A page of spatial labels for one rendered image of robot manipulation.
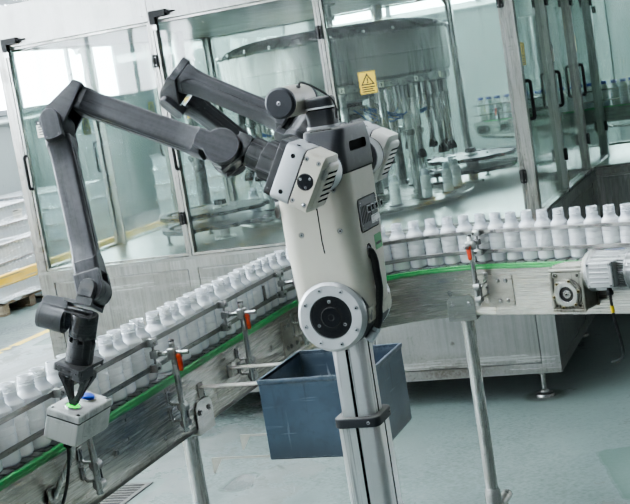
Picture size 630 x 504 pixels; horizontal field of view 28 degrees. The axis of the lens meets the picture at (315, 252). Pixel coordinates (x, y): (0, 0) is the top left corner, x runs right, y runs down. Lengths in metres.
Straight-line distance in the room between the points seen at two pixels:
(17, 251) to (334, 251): 9.69
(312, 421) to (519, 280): 1.20
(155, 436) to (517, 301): 1.53
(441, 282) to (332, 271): 1.66
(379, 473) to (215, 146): 0.85
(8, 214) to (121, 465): 9.25
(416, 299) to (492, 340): 1.83
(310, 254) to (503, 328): 3.48
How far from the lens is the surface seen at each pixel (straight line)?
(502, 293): 4.30
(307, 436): 3.33
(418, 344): 6.28
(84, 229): 2.67
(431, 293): 4.39
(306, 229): 2.73
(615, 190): 7.88
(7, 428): 2.76
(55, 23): 6.84
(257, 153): 2.60
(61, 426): 2.69
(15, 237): 12.31
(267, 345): 3.92
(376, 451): 2.88
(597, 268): 3.93
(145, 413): 3.21
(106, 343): 3.14
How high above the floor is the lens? 1.70
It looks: 8 degrees down
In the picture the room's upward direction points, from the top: 9 degrees counter-clockwise
